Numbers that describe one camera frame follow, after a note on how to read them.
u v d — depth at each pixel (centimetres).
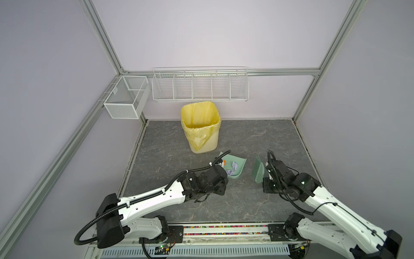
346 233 44
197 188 51
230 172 77
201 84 98
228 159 82
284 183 55
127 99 100
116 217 40
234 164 79
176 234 74
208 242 72
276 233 73
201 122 105
